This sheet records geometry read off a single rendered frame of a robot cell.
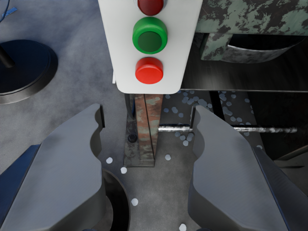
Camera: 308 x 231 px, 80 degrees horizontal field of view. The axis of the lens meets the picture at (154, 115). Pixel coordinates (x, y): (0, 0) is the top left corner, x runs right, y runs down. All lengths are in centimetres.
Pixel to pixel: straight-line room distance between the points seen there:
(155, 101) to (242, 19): 18
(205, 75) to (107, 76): 53
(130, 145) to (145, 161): 8
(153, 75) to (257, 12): 19
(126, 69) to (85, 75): 76
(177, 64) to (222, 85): 33
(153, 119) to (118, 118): 40
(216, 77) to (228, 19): 24
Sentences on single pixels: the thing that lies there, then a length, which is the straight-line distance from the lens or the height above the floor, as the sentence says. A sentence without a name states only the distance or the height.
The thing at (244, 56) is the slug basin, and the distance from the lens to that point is 49.
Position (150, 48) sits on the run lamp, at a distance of 16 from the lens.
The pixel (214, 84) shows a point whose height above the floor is 31.
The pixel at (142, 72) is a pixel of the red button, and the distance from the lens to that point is 18.
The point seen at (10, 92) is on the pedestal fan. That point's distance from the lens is 98.
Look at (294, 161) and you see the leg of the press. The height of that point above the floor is 3.
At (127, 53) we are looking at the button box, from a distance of 18.
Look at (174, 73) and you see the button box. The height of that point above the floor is 53.
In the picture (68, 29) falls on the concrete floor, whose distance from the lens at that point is 123.
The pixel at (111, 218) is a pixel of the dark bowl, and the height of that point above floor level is 0.
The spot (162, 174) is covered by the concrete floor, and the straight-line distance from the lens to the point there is 69.
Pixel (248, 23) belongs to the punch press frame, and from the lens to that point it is 32.
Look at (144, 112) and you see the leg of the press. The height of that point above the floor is 36.
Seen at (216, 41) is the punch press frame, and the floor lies 48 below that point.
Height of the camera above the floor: 68
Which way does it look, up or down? 61 degrees down
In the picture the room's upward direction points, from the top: 4 degrees clockwise
